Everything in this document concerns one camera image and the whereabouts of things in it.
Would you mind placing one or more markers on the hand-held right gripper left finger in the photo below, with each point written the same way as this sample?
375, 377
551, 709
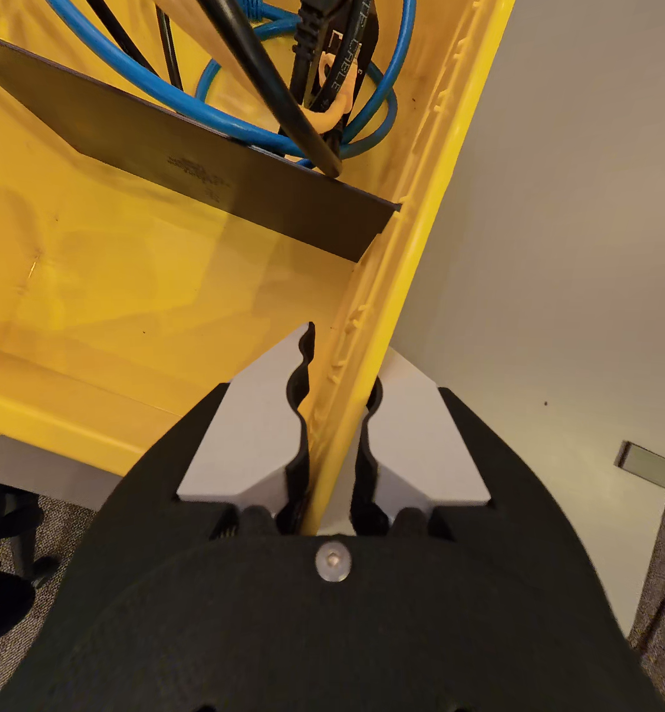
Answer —
243, 439

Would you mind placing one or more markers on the person's black office chair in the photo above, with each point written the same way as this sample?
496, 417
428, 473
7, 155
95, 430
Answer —
9, 556

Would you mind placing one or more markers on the black bin divider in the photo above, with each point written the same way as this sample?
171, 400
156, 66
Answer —
171, 161

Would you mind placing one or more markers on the yellow plastic bin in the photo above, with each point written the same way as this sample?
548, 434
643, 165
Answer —
115, 306

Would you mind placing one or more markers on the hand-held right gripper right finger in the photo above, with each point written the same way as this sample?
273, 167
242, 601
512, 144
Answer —
427, 445

